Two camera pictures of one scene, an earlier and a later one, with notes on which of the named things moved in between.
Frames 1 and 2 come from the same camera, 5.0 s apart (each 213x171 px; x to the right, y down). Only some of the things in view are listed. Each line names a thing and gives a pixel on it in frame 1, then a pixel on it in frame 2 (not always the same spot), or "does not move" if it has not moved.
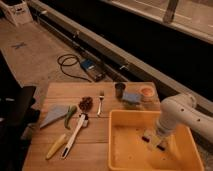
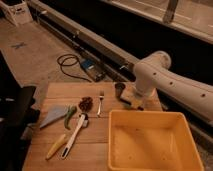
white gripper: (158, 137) to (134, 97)
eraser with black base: (155, 139) to (136, 103)
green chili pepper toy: (71, 110) does not move
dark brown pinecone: (86, 104) does not move
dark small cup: (119, 89) does not move
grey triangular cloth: (54, 112) does not move
